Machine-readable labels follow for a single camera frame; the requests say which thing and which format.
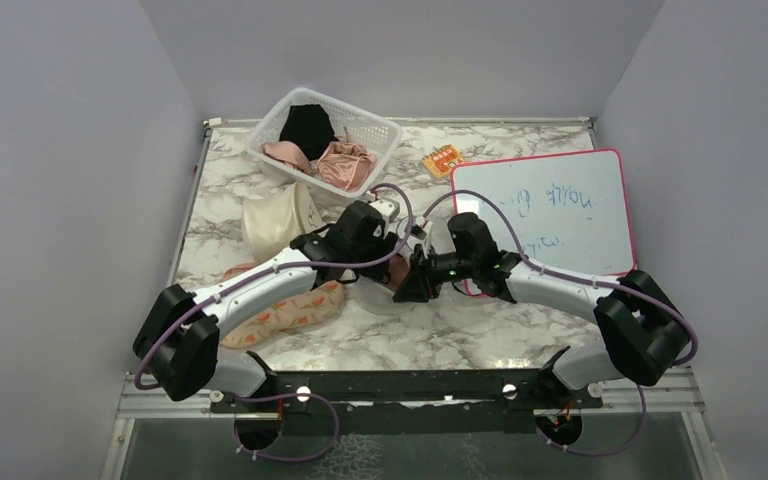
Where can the pink framed whiteboard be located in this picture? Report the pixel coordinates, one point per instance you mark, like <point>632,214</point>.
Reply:
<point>566,210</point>

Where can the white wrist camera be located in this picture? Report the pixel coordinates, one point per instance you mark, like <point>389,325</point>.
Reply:
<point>388,209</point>
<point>421,236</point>

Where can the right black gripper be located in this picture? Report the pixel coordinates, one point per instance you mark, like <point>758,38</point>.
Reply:
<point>413,289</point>

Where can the floral orange laundry bag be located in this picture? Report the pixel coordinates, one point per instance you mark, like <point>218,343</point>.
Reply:
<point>298,311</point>

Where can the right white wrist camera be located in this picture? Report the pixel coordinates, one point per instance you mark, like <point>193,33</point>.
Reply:
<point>421,236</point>

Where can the dusty pink black-trimmed bra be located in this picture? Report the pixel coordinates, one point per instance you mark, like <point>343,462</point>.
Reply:
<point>398,270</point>

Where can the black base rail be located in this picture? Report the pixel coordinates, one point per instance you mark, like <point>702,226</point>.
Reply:
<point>319,403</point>

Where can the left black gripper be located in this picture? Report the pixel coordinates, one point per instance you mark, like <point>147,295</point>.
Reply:
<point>382,243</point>

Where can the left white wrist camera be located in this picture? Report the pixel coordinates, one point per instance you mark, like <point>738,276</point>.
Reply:
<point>388,209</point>

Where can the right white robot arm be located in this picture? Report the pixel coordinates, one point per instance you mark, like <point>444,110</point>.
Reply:
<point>640,335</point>

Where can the white plastic basket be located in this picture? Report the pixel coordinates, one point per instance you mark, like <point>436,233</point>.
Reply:
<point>380,136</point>

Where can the beige bra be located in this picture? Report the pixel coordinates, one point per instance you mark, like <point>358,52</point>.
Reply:
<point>288,154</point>

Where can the pink satin bra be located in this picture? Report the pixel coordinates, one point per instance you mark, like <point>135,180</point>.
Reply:
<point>346,166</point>

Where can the black garment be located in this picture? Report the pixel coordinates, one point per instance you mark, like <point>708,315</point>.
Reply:
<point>309,127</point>

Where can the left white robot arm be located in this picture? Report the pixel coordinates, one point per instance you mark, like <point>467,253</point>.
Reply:
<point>179,343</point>

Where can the cream cylindrical laundry bag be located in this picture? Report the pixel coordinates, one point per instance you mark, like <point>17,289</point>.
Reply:
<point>270,224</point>

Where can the orange card pack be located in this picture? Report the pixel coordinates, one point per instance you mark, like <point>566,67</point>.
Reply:
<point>443,160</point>

